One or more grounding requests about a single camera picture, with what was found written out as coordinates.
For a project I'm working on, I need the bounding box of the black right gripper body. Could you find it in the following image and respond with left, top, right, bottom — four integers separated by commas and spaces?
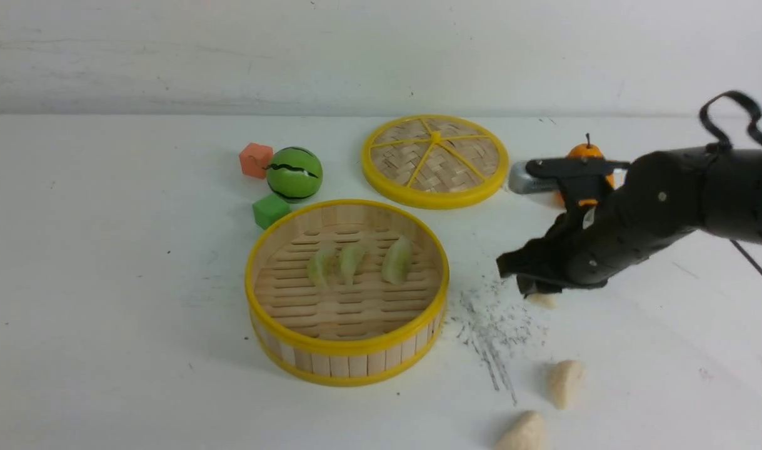
496, 150, 709, 296

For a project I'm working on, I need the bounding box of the white dumpling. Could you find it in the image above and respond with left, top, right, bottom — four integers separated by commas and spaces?
526, 294, 557, 310
493, 411, 547, 450
548, 361, 586, 411

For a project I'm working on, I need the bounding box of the green dumpling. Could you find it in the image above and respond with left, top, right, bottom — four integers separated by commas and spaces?
381, 236, 413, 286
306, 247, 337, 289
338, 242, 366, 286

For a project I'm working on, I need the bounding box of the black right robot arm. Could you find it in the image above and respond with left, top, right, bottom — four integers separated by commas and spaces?
496, 147, 762, 296

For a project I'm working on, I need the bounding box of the woven steamer lid yellow rim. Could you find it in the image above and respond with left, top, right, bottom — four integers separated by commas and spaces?
361, 114, 509, 210

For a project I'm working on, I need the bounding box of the bamboo steamer tray yellow rim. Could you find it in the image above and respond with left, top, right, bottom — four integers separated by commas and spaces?
244, 199, 450, 387

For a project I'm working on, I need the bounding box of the orange toy pear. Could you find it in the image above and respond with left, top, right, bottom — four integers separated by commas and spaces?
554, 132, 604, 208

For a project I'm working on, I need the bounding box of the green toy watermelon ball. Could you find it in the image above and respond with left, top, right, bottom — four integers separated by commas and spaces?
266, 146, 324, 203

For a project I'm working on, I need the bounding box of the green foam cube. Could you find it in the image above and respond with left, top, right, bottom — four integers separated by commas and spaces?
251, 193, 291, 230

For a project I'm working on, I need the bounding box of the orange foam cube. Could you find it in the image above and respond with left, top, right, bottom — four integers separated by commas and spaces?
239, 142, 274, 179

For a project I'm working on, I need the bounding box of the black right camera cable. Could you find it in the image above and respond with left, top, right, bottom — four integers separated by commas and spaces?
698, 91, 762, 298

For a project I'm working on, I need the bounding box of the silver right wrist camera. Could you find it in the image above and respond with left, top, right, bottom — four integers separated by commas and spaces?
508, 156, 631, 207

